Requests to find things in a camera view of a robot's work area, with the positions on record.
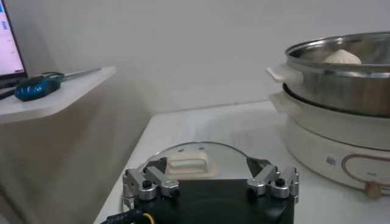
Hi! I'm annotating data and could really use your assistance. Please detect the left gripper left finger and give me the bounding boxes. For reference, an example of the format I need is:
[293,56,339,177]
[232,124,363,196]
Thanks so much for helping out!
[121,156,180,202]

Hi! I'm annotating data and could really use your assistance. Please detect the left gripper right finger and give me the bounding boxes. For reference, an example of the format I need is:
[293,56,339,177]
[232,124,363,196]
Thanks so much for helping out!
[246,156,300,204]

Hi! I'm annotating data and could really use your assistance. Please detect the glass lid with cream handle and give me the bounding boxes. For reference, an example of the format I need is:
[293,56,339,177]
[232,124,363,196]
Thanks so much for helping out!
[121,141,254,211]

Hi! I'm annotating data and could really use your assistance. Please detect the white steamed baozi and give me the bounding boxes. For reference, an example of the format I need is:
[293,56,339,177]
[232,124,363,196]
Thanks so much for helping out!
[323,49,363,65]

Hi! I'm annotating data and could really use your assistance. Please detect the perforated steel steamer basket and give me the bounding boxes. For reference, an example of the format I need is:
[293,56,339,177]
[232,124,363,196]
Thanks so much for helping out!
[266,31,390,118]

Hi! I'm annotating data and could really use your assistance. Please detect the white electric cooker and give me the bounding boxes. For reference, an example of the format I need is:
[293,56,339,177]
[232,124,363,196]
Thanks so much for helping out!
[268,83,390,200]

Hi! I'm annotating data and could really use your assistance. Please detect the white rectangular table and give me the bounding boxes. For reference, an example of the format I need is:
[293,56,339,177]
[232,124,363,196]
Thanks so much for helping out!
[93,100,390,224]

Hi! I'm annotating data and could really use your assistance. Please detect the white side table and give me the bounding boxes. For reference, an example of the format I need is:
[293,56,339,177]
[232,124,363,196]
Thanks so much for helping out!
[0,66,117,125]

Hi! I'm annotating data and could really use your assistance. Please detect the blue computer mouse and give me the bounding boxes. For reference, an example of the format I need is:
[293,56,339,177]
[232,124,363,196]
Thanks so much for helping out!
[14,75,62,102]

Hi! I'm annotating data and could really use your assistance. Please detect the laptop screen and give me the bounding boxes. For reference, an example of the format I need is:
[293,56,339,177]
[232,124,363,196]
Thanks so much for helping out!
[0,0,28,89]

